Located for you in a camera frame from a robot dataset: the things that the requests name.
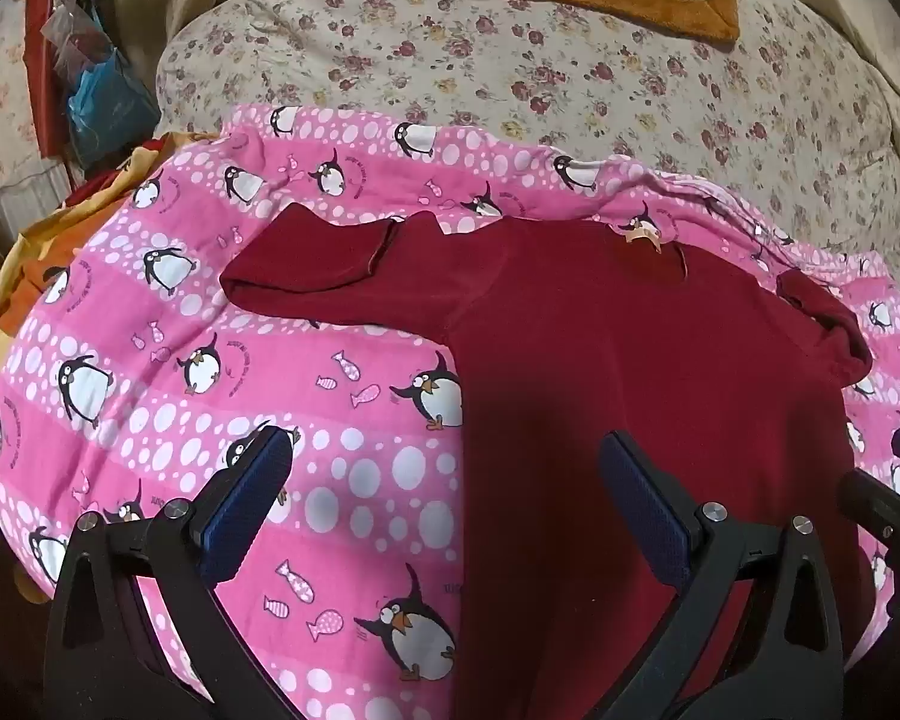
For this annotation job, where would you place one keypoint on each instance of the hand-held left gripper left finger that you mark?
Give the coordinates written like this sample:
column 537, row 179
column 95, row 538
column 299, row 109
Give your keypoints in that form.
column 244, row 502

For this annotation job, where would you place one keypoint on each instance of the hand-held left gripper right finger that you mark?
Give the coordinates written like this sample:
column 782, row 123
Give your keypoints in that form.
column 645, row 510

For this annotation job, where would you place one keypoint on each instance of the yellow orange cloth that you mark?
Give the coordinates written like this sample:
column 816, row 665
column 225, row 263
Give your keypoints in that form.
column 15, row 262

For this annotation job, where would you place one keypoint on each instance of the dark red long-sleeved shirt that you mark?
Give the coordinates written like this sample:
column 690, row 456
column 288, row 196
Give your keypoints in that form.
column 607, row 352

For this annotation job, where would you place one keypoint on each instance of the floral pillow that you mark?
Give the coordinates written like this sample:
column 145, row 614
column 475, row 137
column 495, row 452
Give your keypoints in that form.
column 0, row 90

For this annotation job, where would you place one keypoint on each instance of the pink penguin print blanket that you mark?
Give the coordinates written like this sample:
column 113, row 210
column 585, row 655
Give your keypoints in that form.
column 195, row 390

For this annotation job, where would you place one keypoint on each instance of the clear plastic bag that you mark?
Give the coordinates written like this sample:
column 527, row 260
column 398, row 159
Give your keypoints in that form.
column 67, row 26

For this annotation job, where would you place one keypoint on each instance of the blue plastic bag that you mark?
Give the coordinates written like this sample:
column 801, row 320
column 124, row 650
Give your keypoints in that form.
column 109, row 101

